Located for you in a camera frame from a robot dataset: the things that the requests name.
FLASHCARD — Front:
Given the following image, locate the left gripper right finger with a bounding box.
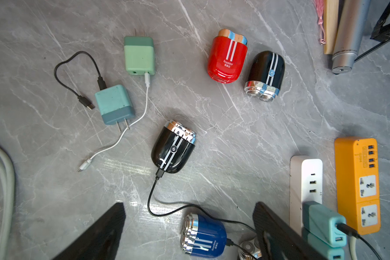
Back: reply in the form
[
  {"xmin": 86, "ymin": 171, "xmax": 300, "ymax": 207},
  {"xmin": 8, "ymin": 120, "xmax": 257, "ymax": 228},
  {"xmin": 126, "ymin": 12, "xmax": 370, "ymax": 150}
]
[{"xmin": 252, "ymin": 201, "xmax": 326, "ymax": 260}]

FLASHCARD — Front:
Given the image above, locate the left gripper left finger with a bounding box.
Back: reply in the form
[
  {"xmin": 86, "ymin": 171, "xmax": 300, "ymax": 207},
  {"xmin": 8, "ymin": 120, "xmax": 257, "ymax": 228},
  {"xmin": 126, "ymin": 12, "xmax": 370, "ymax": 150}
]
[{"xmin": 54, "ymin": 203, "xmax": 126, "ymax": 260}]

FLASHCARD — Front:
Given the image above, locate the blue electric shaver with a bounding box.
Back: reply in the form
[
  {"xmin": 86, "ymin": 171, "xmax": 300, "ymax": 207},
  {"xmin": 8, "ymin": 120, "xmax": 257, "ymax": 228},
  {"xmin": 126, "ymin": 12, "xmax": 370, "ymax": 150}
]
[
  {"xmin": 180, "ymin": 213, "xmax": 227, "ymax": 258},
  {"xmin": 238, "ymin": 237, "xmax": 262, "ymax": 260}
]

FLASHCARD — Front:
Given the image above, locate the white power strip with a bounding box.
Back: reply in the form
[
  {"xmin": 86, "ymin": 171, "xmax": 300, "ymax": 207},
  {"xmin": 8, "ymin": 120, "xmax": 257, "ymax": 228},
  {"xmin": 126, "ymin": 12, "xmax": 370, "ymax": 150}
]
[{"xmin": 289, "ymin": 156, "xmax": 323, "ymax": 235}]

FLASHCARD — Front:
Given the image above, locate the yellow power strip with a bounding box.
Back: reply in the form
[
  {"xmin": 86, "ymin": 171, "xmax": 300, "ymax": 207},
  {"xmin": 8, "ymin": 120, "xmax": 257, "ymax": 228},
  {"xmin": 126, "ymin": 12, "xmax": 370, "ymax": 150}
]
[{"xmin": 334, "ymin": 136, "xmax": 381, "ymax": 235}]

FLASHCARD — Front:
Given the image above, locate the black electric shaver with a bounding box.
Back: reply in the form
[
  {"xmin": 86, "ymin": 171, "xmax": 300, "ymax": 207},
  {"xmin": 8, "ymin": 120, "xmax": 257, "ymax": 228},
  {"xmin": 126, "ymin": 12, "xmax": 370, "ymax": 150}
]
[
  {"xmin": 244, "ymin": 50, "xmax": 286, "ymax": 102},
  {"xmin": 151, "ymin": 120, "xmax": 197, "ymax": 178}
]

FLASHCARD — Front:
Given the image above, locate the teal USB charger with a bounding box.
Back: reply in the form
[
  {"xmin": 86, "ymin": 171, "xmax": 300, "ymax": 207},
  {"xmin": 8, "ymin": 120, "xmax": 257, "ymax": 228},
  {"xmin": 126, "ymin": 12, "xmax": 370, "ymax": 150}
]
[{"xmin": 95, "ymin": 84, "xmax": 135, "ymax": 132}]

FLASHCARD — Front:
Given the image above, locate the white USB cable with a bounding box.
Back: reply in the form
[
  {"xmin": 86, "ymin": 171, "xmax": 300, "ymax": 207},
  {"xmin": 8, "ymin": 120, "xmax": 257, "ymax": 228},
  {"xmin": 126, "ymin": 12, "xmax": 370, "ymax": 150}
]
[{"xmin": 77, "ymin": 72, "xmax": 151, "ymax": 173}]

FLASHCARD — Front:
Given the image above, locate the red electric shaver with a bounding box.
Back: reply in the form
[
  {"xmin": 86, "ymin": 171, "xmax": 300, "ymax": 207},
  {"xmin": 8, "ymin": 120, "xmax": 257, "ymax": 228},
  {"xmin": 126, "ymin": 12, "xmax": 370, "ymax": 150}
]
[{"xmin": 207, "ymin": 29, "xmax": 248, "ymax": 84}]

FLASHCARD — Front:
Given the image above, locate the green USB charger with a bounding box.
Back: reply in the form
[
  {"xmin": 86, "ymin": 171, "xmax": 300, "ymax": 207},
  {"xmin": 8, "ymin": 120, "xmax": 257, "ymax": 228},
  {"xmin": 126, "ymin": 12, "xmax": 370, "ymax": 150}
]
[{"xmin": 123, "ymin": 31, "xmax": 156, "ymax": 76}]

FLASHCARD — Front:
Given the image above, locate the teal charger on white strip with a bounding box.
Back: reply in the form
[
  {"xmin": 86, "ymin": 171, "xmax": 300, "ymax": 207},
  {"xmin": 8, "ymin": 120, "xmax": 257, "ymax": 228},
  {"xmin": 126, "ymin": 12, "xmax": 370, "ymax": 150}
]
[{"xmin": 302, "ymin": 201, "xmax": 347, "ymax": 248}]

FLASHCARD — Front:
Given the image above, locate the black microphone on tripod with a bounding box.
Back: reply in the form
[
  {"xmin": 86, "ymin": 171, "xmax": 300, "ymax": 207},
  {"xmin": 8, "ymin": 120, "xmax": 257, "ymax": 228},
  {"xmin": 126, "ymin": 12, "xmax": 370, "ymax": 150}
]
[{"xmin": 354, "ymin": 2, "xmax": 390, "ymax": 62}]

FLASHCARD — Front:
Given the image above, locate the grey handheld microphone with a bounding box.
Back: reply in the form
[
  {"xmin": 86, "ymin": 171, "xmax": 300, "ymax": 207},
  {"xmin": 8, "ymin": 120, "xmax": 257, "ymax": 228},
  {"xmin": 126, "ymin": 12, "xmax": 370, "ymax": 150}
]
[{"xmin": 331, "ymin": 0, "xmax": 371, "ymax": 74}]

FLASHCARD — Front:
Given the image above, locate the white cable of white strip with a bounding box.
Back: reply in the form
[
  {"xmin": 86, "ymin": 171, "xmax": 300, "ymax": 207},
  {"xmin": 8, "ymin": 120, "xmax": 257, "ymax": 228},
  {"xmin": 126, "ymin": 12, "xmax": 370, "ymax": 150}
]
[{"xmin": 0, "ymin": 140, "xmax": 16, "ymax": 260}]

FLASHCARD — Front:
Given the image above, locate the black shaver cable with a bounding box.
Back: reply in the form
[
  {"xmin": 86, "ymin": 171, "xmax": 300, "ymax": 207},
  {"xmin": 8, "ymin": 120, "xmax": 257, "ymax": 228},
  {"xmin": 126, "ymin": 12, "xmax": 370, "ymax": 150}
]
[{"xmin": 53, "ymin": 50, "xmax": 108, "ymax": 111}]

